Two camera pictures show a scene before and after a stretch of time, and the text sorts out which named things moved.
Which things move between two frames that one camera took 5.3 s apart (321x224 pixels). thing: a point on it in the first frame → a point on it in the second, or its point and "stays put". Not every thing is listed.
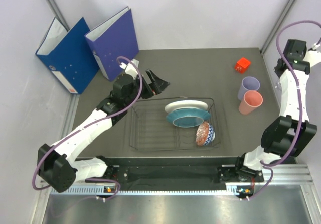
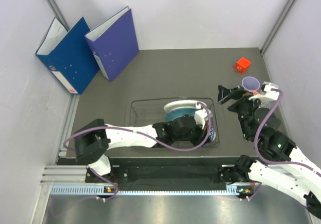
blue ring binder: [70, 55] stays put
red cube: [242, 65] stays put
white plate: [172, 106] stays put
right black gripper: [277, 73] → [224, 94]
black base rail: [133, 170] stays put
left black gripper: [156, 88] → [201, 136]
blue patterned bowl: [210, 135] stays put
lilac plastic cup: [248, 84] stays put
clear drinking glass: [278, 87] → [266, 104]
